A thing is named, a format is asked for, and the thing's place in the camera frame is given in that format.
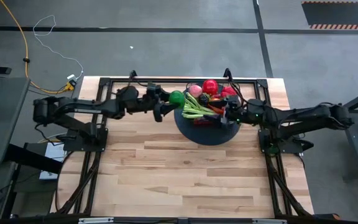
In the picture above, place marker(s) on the round dark eggplant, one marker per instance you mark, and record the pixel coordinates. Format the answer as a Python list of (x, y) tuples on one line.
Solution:
[(204, 99)]

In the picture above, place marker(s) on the black frame camera mount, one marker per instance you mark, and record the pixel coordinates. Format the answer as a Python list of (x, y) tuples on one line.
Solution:
[(227, 73), (132, 74)]

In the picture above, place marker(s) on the green round fruit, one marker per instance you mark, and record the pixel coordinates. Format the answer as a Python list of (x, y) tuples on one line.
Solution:
[(176, 98)]

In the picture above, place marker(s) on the pale pink peach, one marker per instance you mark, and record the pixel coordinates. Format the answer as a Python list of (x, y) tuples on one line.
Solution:
[(195, 91)]

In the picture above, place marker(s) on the black table frame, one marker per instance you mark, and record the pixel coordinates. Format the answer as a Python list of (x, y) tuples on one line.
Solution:
[(172, 80)]

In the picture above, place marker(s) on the gray side desk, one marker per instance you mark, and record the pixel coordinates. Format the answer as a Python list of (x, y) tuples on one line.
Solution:
[(2, 118)]

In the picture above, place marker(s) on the white plug adapter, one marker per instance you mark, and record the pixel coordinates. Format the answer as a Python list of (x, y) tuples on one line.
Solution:
[(71, 76)]

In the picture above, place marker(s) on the black desk leg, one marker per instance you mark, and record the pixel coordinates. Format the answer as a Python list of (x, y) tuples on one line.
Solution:
[(33, 158)]

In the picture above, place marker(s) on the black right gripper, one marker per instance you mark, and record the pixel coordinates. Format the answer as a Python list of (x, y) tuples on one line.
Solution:
[(238, 110)]

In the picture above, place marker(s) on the red round fruit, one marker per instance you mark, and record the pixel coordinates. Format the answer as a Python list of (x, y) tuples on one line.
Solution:
[(210, 87)]

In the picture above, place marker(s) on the green leek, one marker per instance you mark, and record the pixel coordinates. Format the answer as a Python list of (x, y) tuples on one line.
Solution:
[(194, 110)]

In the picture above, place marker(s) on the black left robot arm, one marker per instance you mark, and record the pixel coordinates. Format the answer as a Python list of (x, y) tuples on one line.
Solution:
[(82, 107)]

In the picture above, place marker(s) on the white power box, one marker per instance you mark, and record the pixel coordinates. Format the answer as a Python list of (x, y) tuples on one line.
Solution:
[(54, 152)]

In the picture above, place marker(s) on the red bell pepper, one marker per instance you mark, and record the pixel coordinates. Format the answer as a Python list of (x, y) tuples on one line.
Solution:
[(202, 122)]

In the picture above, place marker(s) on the silver metal bracket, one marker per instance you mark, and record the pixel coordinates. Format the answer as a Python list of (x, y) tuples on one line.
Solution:
[(95, 220), (269, 221)]

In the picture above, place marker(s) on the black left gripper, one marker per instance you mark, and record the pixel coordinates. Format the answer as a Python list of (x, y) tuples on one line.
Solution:
[(154, 98)]

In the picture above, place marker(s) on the round dark mat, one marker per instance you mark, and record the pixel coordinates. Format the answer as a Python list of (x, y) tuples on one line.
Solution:
[(207, 135)]

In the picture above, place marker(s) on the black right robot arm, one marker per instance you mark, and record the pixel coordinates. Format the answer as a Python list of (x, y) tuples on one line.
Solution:
[(306, 115)]

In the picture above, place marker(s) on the black hazard striped mat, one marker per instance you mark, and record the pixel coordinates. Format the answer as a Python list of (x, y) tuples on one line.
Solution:
[(337, 14)]

